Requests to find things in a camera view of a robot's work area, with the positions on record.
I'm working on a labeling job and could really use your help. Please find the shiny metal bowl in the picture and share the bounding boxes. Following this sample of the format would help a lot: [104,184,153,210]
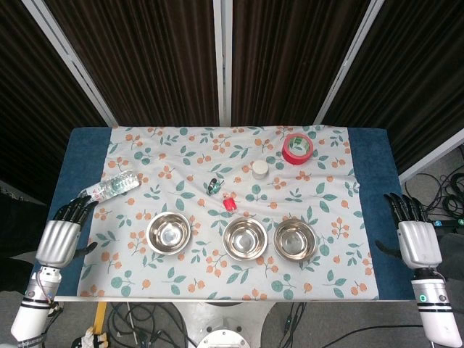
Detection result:
[222,217,269,261]
[146,212,192,256]
[273,217,320,262]

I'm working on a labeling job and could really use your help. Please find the dark folding screen panel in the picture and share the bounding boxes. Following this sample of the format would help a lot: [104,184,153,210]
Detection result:
[21,0,228,127]
[220,0,385,127]
[0,0,117,204]
[313,0,464,182]

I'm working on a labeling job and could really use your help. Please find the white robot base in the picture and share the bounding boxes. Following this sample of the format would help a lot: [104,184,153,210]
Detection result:
[170,300,276,348]

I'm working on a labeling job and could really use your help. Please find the floral print tablecloth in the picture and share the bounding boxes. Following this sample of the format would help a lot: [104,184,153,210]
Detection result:
[77,125,381,302]

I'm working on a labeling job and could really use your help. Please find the red tape roll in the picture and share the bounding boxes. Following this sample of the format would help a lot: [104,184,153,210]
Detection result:
[282,133,315,165]

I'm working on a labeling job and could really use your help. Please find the blue table mat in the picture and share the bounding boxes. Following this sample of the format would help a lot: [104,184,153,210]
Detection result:
[27,125,418,302]

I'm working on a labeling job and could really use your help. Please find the black cable tangle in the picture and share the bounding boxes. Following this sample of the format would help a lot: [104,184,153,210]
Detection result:
[402,170,464,222]

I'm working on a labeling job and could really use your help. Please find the long black floor cable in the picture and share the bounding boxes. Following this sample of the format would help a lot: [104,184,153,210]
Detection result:
[278,301,425,348]

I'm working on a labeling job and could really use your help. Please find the small white round jar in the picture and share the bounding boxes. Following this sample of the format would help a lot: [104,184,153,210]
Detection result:
[252,160,270,181]

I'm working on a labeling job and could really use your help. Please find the black white crumpled glove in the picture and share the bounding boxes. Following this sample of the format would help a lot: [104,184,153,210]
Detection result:
[74,326,109,348]

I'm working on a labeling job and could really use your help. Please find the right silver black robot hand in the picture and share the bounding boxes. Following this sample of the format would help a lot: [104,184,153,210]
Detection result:
[375,193,444,271]

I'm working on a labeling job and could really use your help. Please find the small green black toy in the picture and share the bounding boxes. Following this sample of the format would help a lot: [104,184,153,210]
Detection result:
[204,178,225,196]

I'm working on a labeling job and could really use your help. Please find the clear plastic water bottle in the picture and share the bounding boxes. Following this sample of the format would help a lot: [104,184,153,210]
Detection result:
[78,172,141,202]

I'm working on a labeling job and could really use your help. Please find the black floor cable bundle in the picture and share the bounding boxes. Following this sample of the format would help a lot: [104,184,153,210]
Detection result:
[108,301,196,348]

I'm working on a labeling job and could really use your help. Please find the yellow strip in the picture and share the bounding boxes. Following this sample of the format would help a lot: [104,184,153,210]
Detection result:
[94,302,109,331]

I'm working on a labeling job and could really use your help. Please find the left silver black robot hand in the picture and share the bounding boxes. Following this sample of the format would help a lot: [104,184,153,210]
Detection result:
[35,195,99,269]

